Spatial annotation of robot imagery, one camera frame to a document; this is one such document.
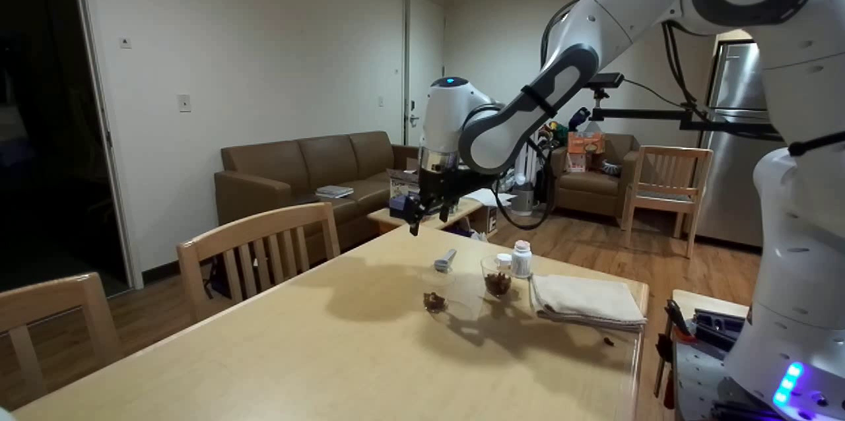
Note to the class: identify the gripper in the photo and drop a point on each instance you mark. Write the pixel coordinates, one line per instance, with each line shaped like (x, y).
(439, 187)

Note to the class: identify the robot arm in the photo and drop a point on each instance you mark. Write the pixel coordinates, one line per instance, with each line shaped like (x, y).
(792, 223)

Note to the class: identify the clear plastic cup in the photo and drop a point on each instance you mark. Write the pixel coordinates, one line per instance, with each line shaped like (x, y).
(436, 292)
(497, 279)

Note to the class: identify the wooden coffee table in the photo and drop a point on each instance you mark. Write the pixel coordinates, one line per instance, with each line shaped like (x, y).
(389, 215)

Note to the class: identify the small white bottle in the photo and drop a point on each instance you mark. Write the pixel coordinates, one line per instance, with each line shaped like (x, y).
(504, 260)

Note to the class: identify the book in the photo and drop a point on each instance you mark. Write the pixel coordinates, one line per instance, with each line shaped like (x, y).
(334, 191)

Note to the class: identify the white pill bottle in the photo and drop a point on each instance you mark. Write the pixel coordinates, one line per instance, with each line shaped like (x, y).
(521, 261)

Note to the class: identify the brown sofa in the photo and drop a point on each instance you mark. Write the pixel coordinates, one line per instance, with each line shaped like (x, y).
(310, 167)

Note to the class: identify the white door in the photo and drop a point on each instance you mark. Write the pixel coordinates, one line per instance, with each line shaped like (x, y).
(426, 58)

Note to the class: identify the brown armchair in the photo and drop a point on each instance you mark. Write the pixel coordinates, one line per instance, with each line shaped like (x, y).
(594, 190)

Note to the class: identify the orange box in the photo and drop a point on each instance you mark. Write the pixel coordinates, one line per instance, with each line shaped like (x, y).
(585, 147)

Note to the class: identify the folded beige towel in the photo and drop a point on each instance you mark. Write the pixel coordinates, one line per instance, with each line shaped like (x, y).
(584, 301)

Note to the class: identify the wooden chair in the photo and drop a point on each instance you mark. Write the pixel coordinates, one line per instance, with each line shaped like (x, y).
(254, 236)
(59, 305)
(667, 177)

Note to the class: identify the stainless steel refrigerator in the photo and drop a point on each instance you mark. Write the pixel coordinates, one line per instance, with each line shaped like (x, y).
(733, 170)

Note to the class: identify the black tray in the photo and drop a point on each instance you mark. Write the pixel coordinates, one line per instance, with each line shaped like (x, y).
(716, 327)

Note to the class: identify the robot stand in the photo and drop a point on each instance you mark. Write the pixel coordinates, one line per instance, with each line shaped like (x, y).
(700, 375)

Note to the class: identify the camera on mount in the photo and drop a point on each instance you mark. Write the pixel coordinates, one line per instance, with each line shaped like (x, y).
(634, 114)

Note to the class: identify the light switch plate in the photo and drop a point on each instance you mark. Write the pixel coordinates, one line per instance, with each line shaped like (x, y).
(183, 103)

